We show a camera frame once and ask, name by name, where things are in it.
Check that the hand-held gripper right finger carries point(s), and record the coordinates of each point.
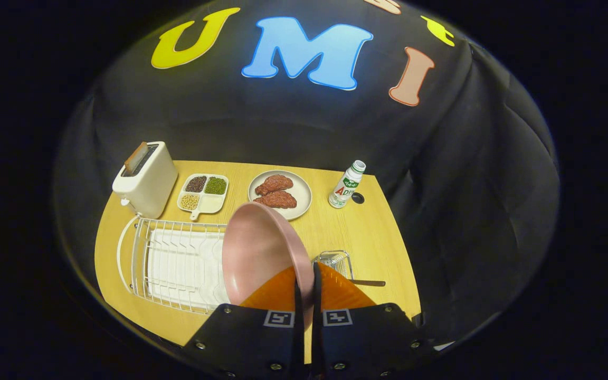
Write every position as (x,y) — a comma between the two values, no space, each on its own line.
(316,343)

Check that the red meat piece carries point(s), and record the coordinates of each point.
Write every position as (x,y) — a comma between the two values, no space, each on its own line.
(275,183)
(280,199)

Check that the white divided bean tray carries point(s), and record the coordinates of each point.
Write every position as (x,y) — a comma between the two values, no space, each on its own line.
(211,203)

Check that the white ribbed drain tray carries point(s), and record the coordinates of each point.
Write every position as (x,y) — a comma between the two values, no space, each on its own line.
(177,264)

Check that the beige round plate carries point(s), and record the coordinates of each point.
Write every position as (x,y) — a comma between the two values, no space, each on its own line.
(301,192)

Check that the pink plate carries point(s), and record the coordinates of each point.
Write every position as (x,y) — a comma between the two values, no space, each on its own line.
(256,253)

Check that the white drink bottle green cap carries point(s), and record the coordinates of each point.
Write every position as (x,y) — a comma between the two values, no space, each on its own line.
(343,190)

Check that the brown toast slice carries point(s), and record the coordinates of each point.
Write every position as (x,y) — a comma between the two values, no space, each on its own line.
(136,157)

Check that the white toaster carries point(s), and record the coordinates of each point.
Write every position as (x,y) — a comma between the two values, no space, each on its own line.
(151,184)

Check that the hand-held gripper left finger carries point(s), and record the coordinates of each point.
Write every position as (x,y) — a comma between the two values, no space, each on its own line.
(299,343)

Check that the black backdrop cloth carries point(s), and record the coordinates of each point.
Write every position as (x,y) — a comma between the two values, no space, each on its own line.
(467,211)

